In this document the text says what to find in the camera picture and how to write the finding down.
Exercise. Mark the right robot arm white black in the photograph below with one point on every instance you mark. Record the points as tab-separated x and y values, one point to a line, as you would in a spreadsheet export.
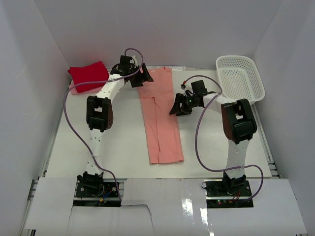
238	123

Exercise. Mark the white perforated plastic basket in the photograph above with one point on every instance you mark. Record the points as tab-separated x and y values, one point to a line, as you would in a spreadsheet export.
239	78

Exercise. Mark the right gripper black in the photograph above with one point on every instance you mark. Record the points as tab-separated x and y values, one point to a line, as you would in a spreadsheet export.
180	98

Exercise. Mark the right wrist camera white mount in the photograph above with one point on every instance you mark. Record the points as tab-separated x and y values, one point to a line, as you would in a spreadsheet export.
187	90

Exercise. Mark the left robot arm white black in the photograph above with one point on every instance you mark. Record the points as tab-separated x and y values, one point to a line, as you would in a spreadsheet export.
99	115

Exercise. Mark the salmon pink t shirt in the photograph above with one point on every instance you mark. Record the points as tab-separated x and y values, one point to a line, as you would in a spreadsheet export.
161	128

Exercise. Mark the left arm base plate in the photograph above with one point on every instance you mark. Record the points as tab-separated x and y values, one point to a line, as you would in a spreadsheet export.
95	191

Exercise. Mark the folded red t shirt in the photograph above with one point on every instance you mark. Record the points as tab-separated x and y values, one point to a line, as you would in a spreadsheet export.
95	72

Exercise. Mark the white paper sheet at back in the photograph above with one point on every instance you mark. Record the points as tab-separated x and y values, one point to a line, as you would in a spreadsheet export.
173	68

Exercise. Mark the folded light pink t shirt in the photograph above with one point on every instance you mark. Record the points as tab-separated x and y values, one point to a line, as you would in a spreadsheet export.
75	92

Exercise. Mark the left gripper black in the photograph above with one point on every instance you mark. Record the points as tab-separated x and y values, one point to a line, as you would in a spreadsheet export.
144	76

